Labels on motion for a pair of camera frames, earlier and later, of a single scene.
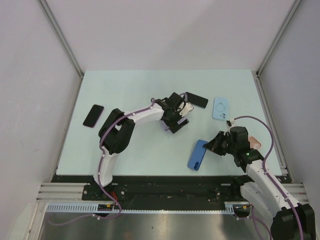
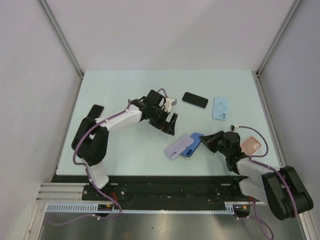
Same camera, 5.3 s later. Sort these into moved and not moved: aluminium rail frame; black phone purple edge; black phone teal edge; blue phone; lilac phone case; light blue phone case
Moved: blue phone; lilac phone case
Not moved: aluminium rail frame; black phone teal edge; light blue phone case; black phone purple edge
